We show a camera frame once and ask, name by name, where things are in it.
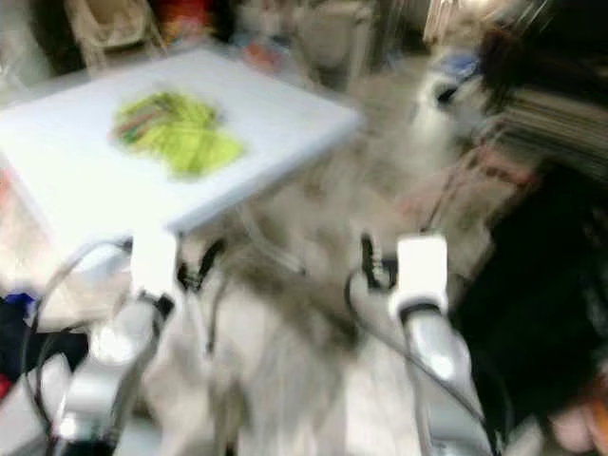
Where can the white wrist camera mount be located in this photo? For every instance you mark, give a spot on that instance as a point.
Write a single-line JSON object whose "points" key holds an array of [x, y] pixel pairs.
{"points": [[423, 271], [155, 261]]}

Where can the beige plastic chair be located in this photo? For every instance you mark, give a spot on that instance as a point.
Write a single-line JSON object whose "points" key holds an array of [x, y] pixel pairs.
{"points": [[109, 24]]}

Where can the blue floor mat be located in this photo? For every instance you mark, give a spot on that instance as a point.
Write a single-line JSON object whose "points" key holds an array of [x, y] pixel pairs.
{"points": [[461, 65]]}

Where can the white folding table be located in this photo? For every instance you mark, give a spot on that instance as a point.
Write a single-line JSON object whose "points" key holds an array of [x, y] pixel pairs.
{"points": [[85, 180]]}

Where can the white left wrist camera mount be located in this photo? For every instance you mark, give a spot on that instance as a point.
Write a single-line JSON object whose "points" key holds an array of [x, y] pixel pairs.
{"points": [[155, 261]]}

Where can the lime green garment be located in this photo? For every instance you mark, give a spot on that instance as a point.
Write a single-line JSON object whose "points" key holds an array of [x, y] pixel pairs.
{"points": [[180, 133]]}

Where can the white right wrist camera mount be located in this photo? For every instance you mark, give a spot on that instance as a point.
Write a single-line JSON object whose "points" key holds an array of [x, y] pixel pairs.
{"points": [[423, 271]]}

